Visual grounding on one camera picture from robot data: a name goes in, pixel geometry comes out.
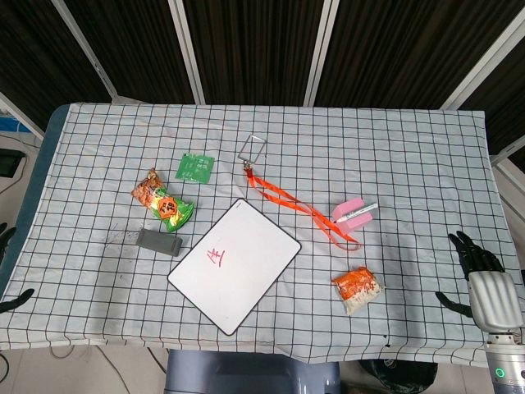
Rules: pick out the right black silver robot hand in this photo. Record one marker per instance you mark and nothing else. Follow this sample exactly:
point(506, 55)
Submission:
point(494, 299)

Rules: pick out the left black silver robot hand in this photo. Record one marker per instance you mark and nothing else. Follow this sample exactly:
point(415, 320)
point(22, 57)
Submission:
point(5, 238)

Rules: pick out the grey whiteboard eraser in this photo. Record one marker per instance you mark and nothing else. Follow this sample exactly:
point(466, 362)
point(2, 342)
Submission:
point(160, 243)

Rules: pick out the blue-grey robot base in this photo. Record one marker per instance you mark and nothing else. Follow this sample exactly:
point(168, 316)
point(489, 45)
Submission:
point(246, 373)

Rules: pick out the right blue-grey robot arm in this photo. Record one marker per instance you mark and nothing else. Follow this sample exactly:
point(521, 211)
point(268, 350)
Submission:
point(506, 361)

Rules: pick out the white marker pen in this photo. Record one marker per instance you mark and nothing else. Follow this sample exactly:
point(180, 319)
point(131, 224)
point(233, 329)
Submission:
point(359, 212)

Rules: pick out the white whiteboard with black rim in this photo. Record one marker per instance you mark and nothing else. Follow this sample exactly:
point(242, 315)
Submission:
point(242, 279)

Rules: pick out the blue table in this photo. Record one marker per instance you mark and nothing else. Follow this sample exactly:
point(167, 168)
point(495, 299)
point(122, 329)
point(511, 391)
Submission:
point(37, 176)

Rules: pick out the black box on floor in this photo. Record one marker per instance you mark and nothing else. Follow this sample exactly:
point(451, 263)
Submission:
point(8, 162)

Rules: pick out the blue item on floor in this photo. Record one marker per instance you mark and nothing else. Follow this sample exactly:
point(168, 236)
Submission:
point(10, 124)

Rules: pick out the black round floor object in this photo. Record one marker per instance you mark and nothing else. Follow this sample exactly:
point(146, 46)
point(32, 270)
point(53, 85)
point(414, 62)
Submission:
point(402, 377)

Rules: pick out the orange white snack packet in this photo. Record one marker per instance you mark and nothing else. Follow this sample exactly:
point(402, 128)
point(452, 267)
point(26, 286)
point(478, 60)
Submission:
point(359, 289)

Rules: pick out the pink sponge block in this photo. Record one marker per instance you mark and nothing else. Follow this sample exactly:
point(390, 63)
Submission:
point(357, 223)

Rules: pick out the orange green snack bag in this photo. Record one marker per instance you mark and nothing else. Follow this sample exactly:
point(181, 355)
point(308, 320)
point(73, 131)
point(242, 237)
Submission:
point(164, 205)

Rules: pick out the black partition panel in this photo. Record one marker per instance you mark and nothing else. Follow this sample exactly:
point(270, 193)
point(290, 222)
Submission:
point(135, 45)
point(506, 94)
point(37, 61)
point(402, 49)
point(254, 49)

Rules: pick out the white black checkered tablecloth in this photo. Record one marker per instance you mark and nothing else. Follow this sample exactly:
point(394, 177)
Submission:
point(369, 156)

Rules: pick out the green sachet packet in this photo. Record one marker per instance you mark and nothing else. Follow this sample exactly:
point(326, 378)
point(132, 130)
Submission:
point(196, 167)

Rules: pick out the clear badge holder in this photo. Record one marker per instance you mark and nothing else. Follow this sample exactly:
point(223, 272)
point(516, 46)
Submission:
point(257, 144)

